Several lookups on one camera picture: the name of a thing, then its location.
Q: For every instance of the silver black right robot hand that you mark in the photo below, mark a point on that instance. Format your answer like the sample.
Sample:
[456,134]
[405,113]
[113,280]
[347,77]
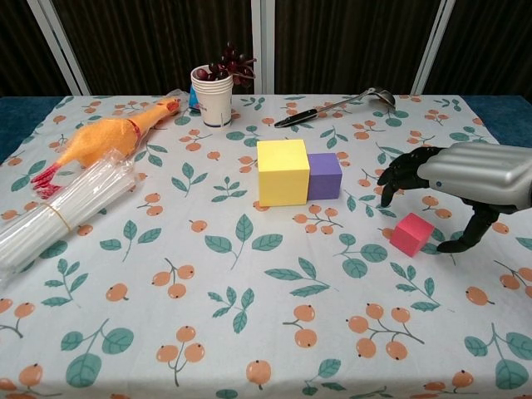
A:
[478,174]

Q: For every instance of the small pink foam cube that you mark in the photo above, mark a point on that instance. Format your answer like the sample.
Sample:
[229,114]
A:
[409,237]

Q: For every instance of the medium purple foam cube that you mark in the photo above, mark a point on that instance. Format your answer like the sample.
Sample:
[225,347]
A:
[326,178]

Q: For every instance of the large yellow foam cube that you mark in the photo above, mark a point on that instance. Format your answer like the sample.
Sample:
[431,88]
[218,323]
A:
[282,178]

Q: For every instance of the dark corrugated partition panel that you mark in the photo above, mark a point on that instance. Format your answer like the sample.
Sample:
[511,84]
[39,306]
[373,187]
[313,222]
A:
[345,41]
[490,41]
[21,45]
[145,41]

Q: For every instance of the floral fruit print tablecloth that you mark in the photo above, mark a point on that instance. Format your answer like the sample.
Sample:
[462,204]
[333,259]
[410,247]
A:
[249,270]

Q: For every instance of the bunch of dark grapes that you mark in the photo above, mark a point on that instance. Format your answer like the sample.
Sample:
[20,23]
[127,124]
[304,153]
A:
[232,62]

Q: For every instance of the stack of white paper cups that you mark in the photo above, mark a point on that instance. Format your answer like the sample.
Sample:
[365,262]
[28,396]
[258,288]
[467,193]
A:
[214,104]

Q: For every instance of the small blue packet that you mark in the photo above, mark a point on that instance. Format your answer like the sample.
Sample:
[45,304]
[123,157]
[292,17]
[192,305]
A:
[193,97]

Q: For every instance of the yellow rubber chicken toy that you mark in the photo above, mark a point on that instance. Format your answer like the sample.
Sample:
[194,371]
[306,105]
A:
[104,139]

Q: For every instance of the bundle of clear straws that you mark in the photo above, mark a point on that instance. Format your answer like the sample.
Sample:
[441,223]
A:
[54,220]

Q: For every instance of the white partition frame post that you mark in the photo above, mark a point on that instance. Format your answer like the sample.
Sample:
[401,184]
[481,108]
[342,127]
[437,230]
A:
[432,45]
[263,41]
[66,54]

